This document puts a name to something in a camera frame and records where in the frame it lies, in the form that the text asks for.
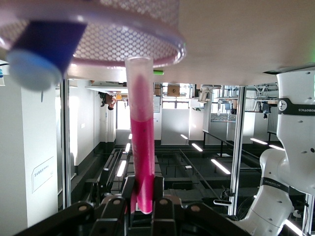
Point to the purple marker pen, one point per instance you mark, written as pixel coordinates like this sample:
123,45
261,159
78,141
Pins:
46,41

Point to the long ceiling light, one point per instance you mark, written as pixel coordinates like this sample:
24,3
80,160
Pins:
197,147
121,168
220,166
259,141

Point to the brown table cover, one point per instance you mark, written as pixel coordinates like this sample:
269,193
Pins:
246,37

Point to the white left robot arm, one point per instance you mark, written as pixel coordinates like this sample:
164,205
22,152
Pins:
295,132

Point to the brown cardboard box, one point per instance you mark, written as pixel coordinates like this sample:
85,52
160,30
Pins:
173,91

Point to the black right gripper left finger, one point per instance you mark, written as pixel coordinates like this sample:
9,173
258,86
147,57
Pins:
108,218

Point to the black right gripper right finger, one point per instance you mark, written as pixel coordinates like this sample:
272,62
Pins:
167,218

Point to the white wall sign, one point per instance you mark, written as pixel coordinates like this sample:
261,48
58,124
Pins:
42,174

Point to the pink mesh pen holder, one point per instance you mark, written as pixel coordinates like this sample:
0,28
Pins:
123,44

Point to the black camera on stand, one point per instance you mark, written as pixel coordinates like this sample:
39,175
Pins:
222,200

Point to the aluminium frame post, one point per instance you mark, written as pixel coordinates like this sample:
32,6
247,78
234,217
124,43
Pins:
66,147
237,147

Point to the person in dark shirt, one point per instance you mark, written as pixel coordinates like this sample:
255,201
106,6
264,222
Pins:
108,100

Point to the pink marker pen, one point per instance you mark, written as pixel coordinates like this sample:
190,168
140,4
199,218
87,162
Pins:
142,147

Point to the green marker pen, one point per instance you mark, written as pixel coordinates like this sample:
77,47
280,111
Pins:
158,72

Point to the white partition panel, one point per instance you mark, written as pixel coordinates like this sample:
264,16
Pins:
175,126

